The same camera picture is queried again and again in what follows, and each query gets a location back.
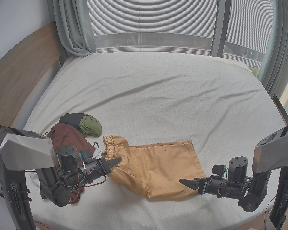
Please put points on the tan shorts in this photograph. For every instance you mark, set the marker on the tan shorts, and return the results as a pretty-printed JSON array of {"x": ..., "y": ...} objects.
[{"x": 162, "y": 166}]

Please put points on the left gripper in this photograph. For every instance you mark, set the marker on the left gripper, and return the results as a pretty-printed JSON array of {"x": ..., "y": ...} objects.
[{"x": 97, "y": 167}]

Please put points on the window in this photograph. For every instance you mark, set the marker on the window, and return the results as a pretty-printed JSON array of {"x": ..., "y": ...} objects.
[{"x": 153, "y": 20}]

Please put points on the green garment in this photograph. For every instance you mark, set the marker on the green garment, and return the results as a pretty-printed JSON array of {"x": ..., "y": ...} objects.
[{"x": 91, "y": 125}]

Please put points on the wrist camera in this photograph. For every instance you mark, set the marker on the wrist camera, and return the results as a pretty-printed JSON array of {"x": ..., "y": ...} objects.
[
  {"x": 218, "y": 170},
  {"x": 87, "y": 155}
]

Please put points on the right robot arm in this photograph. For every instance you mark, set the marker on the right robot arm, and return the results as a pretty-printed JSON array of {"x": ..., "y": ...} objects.
[{"x": 267, "y": 155}]

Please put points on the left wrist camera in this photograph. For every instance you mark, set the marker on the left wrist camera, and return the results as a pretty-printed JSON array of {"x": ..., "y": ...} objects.
[{"x": 87, "y": 155}]

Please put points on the bed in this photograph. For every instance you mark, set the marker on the bed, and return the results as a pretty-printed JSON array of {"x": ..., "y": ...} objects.
[{"x": 157, "y": 94}]

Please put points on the white garment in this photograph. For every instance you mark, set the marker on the white garment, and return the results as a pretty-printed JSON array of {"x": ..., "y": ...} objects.
[{"x": 34, "y": 178}]

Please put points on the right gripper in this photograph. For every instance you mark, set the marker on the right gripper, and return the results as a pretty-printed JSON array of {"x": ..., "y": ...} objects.
[{"x": 212, "y": 186}]

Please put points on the grey-green curtain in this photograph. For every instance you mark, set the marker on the grey-green curtain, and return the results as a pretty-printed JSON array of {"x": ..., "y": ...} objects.
[
  {"x": 72, "y": 27},
  {"x": 277, "y": 45}
]

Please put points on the black garment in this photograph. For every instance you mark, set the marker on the black garment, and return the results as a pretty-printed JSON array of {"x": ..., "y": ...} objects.
[{"x": 68, "y": 121}]

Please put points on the brown garment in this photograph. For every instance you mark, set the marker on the brown garment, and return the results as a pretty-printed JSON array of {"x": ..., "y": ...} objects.
[{"x": 67, "y": 137}]

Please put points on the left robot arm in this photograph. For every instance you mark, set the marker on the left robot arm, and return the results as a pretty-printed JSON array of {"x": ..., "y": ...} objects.
[{"x": 24, "y": 152}]

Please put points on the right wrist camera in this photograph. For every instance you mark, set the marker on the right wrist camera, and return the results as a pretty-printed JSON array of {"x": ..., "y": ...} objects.
[{"x": 218, "y": 170}]

